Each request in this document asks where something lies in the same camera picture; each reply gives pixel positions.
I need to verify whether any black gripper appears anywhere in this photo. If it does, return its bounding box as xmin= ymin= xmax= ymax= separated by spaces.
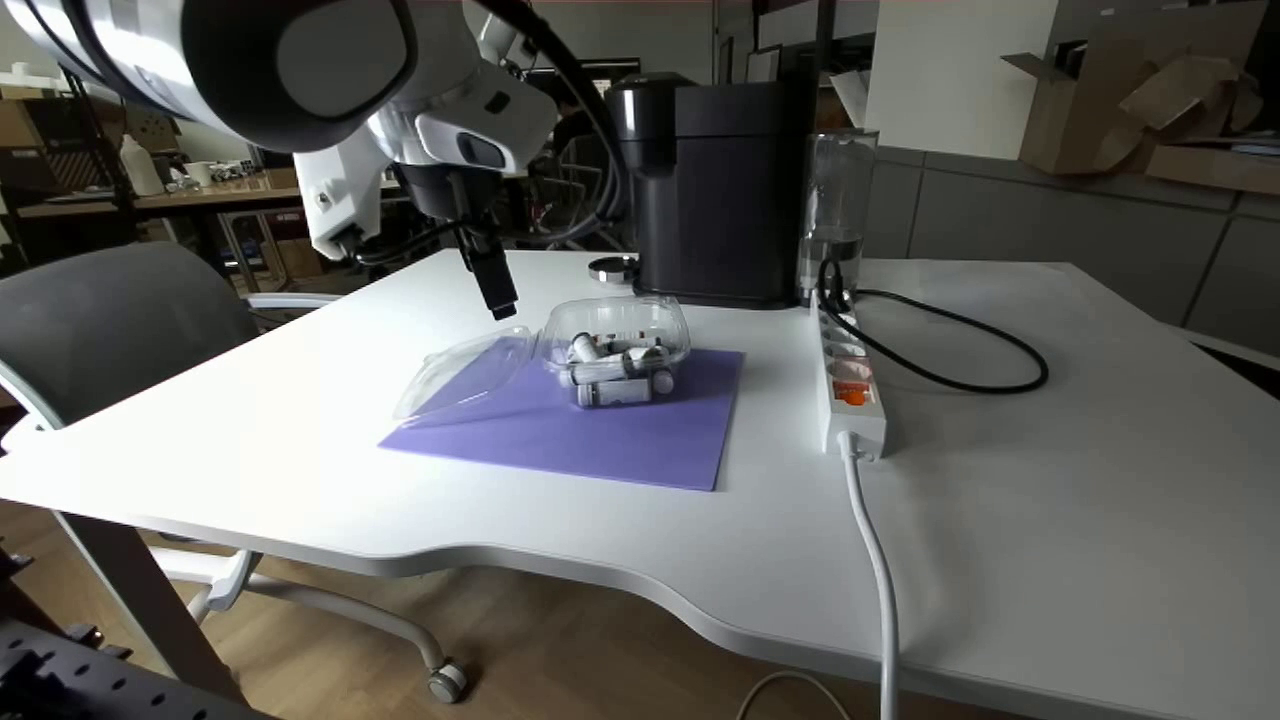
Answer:
xmin=397 ymin=158 xmax=531 ymax=325

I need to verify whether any clear plastic clamshell container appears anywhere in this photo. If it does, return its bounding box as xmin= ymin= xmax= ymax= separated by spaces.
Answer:
xmin=397 ymin=294 xmax=696 ymax=419

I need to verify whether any small white labelled tube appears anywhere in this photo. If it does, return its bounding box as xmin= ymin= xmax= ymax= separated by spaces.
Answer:
xmin=555 ymin=331 xmax=605 ymax=375
xmin=593 ymin=346 xmax=667 ymax=386
xmin=584 ymin=372 xmax=680 ymax=417

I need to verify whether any purple rectangular mat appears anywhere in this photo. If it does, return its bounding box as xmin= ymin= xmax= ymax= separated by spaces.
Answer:
xmin=376 ymin=331 xmax=747 ymax=495

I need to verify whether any black coffee machine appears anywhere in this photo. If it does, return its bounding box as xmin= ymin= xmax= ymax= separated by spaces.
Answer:
xmin=605 ymin=71 xmax=883 ymax=314

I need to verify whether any wooden desk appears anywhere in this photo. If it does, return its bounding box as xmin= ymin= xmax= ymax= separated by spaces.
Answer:
xmin=10 ymin=158 xmax=531 ymax=294

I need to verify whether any grey office chair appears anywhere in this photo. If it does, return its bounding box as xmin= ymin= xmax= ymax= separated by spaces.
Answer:
xmin=0 ymin=238 xmax=474 ymax=708

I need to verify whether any white power strip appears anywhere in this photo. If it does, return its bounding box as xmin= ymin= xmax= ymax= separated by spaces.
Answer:
xmin=812 ymin=297 xmax=891 ymax=462

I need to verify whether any grey cabinet counter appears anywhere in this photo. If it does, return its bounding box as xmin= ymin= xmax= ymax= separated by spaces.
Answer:
xmin=851 ymin=144 xmax=1280 ymax=359

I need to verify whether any black perforated breadboard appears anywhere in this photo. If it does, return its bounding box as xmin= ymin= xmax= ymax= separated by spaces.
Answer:
xmin=0 ymin=618 xmax=260 ymax=720

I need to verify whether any brown cardboard box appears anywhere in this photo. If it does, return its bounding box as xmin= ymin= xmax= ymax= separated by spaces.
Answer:
xmin=999 ymin=4 xmax=1271 ymax=183

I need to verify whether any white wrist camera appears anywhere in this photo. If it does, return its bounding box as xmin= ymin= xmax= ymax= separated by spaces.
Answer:
xmin=362 ymin=101 xmax=561 ymax=183

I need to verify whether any white wrist mount plate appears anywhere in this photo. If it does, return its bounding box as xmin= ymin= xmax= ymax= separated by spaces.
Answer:
xmin=292 ymin=141 xmax=392 ymax=266

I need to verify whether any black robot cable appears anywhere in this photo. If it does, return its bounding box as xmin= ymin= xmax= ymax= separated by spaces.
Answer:
xmin=474 ymin=0 xmax=632 ymax=258

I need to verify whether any white power strip cable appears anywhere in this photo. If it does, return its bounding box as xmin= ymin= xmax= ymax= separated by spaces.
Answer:
xmin=836 ymin=446 xmax=905 ymax=720

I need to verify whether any thin white floor wire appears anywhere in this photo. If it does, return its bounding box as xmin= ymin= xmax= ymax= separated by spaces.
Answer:
xmin=733 ymin=668 xmax=856 ymax=720

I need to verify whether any black power cable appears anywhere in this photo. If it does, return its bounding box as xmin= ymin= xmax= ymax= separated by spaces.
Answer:
xmin=812 ymin=251 xmax=1051 ymax=400

